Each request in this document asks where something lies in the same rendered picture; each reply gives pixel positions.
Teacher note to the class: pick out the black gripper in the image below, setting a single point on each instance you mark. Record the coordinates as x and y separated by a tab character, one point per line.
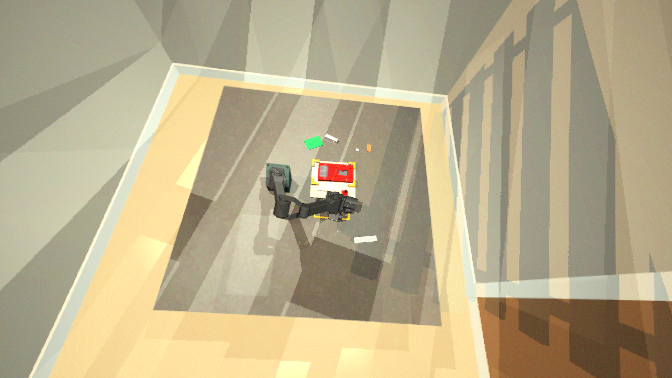
345	210

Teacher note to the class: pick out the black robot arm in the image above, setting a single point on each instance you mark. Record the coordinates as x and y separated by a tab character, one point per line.
333	203

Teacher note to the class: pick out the green flat rectangle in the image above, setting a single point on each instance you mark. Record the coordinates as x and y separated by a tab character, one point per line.
313	142

